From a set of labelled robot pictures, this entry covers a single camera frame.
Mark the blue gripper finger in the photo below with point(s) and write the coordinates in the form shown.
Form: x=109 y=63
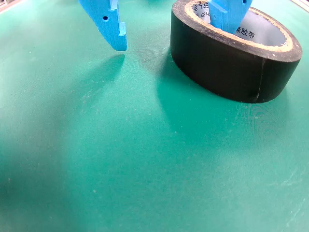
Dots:
x=227 y=14
x=108 y=24

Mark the black electrical tape roll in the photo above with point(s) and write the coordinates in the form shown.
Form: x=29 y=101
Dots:
x=217 y=65

